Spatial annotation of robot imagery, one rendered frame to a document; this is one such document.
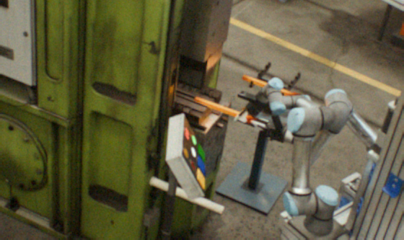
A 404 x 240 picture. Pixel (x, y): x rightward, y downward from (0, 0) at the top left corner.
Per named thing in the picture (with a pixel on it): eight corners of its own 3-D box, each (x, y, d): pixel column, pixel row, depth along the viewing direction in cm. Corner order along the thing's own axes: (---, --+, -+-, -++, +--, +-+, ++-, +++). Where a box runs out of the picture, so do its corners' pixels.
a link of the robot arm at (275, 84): (275, 87, 360) (271, 74, 365) (262, 99, 367) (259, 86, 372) (286, 90, 364) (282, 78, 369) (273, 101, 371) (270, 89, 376)
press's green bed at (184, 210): (212, 211, 464) (221, 158, 438) (187, 246, 435) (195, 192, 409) (141, 181, 480) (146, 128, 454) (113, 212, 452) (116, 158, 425)
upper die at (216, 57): (221, 58, 383) (223, 43, 377) (205, 73, 367) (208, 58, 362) (155, 35, 395) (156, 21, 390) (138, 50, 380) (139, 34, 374)
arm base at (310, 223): (338, 228, 347) (343, 214, 342) (319, 240, 339) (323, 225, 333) (317, 210, 356) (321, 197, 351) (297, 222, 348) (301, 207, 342)
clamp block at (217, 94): (221, 99, 412) (223, 91, 409) (215, 107, 406) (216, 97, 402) (203, 93, 416) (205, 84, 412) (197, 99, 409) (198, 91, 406)
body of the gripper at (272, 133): (262, 138, 383) (282, 145, 379) (264, 125, 378) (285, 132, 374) (267, 131, 389) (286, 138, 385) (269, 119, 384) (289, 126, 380)
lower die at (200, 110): (213, 109, 403) (214, 97, 398) (198, 126, 388) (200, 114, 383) (151, 86, 415) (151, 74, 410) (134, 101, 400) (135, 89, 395)
